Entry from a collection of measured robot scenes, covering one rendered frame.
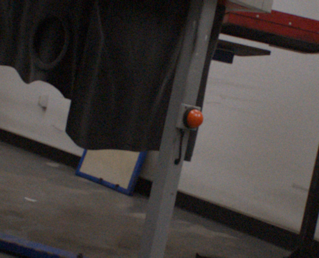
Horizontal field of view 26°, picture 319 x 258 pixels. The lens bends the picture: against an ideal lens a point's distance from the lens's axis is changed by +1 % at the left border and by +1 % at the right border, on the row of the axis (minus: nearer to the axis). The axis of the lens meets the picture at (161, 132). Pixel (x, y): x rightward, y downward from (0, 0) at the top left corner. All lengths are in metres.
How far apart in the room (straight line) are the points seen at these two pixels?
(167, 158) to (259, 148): 2.62
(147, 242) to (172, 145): 0.21
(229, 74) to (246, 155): 0.52
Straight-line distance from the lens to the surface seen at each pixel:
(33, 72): 1.72
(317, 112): 3.81
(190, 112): 1.39
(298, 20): 2.85
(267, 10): 1.85
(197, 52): 1.41
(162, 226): 1.43
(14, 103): 6.16
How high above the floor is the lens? 0.68
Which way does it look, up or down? 3 degrees down
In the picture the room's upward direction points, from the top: 12 degrees clockwise
